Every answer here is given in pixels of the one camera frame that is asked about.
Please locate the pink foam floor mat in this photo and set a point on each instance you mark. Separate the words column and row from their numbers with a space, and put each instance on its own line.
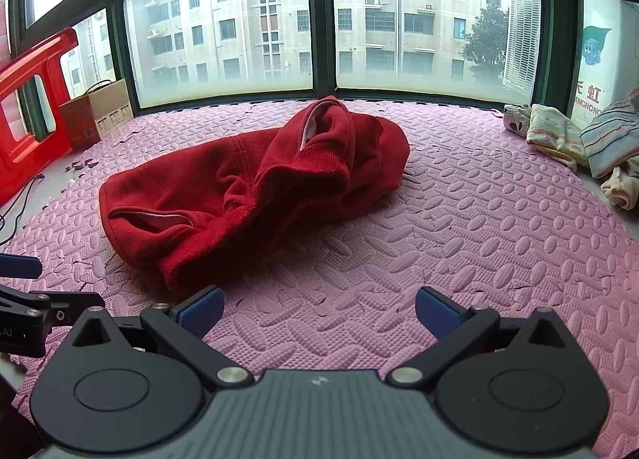
column 449, row 239

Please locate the white louvered air conditioner unit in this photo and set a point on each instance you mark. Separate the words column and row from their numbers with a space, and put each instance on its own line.
column 521, row 40

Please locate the yellow striped cloth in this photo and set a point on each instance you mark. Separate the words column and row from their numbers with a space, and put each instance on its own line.
column 554, row 134

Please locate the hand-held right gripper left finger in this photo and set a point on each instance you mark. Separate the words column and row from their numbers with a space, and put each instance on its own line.
column 199, row 312

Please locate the brown cardboard box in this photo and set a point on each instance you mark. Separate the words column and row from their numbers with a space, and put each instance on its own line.
column 80, row 119

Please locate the green tree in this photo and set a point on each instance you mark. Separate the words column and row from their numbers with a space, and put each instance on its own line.
column 486, row 40

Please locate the red hooded sweatshirt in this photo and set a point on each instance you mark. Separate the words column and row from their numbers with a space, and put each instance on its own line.
column 249, row 179

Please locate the white patterned cloth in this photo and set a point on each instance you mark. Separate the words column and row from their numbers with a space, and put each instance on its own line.
column 514, row 117

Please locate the red plastic stool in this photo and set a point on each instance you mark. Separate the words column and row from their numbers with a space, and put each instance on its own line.
column 45, row 54

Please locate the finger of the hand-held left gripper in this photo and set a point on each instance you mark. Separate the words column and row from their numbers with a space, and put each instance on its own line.
column 75, row 303
column 20, row 267

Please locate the blue striped cloth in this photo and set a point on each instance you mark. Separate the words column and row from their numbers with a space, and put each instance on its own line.
column 614, row 139

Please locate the dark green window frame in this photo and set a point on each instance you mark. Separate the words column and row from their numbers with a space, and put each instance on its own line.
column 322, row 15

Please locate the cream cloth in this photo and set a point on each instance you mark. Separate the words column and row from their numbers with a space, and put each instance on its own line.
column 624, row 189

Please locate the white printed carton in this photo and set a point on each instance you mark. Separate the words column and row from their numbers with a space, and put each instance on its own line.
column 614, row 40

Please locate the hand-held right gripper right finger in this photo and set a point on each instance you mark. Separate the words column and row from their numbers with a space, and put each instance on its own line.
column 439, row 312

